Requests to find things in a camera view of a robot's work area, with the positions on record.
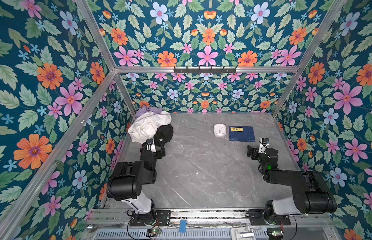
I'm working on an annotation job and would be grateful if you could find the right small circuit board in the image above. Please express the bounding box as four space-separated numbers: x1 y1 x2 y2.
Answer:
267 230 284 240

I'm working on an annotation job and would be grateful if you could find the white cloth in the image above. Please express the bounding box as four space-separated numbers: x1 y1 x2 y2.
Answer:
127 111 172 144

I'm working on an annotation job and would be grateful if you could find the left small circuit board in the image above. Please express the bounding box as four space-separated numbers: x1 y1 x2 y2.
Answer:
146 228 162 238

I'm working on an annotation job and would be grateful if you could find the black hook rail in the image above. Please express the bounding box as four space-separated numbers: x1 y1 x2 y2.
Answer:
173 66 237 74

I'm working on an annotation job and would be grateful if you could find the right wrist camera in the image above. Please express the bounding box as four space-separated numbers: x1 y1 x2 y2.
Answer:
259 138 270 154

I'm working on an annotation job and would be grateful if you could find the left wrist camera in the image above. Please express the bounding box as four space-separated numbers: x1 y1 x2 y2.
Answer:
145 139 156 153

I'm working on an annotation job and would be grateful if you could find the purple cloth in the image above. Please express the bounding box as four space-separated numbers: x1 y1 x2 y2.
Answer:
135 106 162 118

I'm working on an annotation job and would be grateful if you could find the white plastic device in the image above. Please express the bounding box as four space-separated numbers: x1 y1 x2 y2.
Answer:
230 227 256 240

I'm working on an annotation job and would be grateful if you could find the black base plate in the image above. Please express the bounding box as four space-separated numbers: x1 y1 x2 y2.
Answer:
246 210 291 226
129 210 171 227

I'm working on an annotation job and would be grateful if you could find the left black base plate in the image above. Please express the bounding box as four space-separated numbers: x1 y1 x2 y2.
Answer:
129 210 171 227

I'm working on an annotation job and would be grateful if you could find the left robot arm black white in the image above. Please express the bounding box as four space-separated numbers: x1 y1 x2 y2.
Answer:
106 139 165 221

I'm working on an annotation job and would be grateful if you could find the aluminium mounting rail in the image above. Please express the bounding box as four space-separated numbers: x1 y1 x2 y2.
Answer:
86 207 337 230

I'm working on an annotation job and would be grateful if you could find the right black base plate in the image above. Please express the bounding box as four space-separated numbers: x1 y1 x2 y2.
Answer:
246 210 291 226

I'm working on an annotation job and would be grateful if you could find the white square timer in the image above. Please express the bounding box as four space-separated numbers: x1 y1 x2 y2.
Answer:
213 124 227 137

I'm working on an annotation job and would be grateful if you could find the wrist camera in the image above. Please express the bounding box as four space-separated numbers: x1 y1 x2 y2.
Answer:
145 139 156 153
259 138 270 154

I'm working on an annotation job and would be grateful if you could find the black cloth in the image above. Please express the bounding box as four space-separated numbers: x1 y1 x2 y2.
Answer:
153 124 173 150

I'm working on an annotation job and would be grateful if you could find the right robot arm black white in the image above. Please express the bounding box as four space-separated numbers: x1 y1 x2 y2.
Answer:
247 144 337 224

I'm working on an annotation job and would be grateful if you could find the dark blue booklet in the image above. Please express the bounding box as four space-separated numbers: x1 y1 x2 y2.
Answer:
229 126 256 143

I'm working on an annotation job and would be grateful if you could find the small circuit board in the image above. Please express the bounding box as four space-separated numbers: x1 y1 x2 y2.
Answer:
146 228 162 238
267 230 284 240

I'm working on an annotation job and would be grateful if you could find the blue tape piece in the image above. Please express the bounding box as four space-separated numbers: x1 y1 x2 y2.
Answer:
179 220 187 234

